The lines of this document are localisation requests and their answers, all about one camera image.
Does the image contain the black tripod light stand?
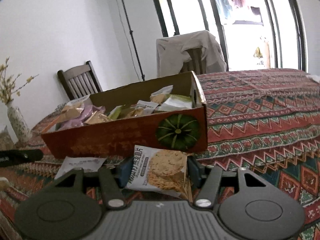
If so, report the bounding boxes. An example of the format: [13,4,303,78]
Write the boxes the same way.
[115,0,145,81]

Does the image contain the beige jacket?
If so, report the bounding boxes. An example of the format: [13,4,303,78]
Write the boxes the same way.
[156,30,227,77]

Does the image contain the oat cookie snack packet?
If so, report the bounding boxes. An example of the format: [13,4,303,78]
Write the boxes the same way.
[126,145,193,202]

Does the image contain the yellow flower branches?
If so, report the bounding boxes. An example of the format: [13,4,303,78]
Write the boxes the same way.
[1,57,38,105]

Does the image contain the pink snack packet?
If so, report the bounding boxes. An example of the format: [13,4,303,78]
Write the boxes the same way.
[57,105,105,131]

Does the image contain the white flat snack packet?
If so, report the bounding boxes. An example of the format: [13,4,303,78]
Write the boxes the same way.
[54,157,106,180]

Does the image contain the floral ceramic vase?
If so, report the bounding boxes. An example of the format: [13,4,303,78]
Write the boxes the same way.
[6,100,31,144]

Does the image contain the orange cardboard snack box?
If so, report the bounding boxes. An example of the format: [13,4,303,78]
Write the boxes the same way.
[41,72,208,159]

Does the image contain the chair with beige jacket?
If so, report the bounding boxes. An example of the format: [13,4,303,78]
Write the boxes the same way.
[180,48,207,75]

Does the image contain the black framed sliding window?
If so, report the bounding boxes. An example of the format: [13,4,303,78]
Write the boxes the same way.
[153,0,307,71]

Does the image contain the patterned red tablecloth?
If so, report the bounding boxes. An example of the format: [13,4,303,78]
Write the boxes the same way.
[1,69,319,239]

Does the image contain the dark wooden chair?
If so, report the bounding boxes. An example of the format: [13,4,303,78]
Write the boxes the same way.
[57,61,102,100]

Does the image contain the green snack packet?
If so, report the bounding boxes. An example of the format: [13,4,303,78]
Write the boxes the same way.
[157,94,193,112]

